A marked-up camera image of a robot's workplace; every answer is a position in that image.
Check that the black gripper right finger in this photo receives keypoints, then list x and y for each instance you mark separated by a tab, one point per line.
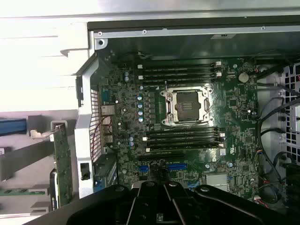
222	206

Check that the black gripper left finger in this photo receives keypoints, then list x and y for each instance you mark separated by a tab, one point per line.
93	206

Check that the silver chipset heatsink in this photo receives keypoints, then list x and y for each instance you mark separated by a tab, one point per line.
216	181

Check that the blue expansion slot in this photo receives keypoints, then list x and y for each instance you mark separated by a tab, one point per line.
177	167

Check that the black plastic shroud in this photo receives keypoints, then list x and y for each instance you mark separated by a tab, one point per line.
293	185

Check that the black RAM slot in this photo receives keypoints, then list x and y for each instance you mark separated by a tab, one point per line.
182	131
182	137
182	143
178	65
178	82
178	76
178	70

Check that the green RAM stick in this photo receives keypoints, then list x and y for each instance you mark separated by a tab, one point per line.
18	192

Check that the long black expansion slot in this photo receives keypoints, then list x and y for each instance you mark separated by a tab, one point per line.
161	156

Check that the grey PC case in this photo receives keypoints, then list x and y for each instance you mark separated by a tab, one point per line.
86	122

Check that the green motherboard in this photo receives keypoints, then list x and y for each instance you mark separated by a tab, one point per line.
234	122

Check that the grey parts rack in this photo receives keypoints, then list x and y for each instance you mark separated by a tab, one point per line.
38	124

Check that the CPU socket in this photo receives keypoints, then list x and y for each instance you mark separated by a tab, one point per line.
187	105

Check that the hard disk with blue carrier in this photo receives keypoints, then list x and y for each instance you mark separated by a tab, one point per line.
11	126

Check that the metal locking lever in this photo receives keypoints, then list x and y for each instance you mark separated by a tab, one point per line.
168	105

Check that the coin cell battery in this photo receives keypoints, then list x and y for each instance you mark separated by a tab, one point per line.
243	77

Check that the silver disk bay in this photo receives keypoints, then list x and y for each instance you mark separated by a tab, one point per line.
293	82

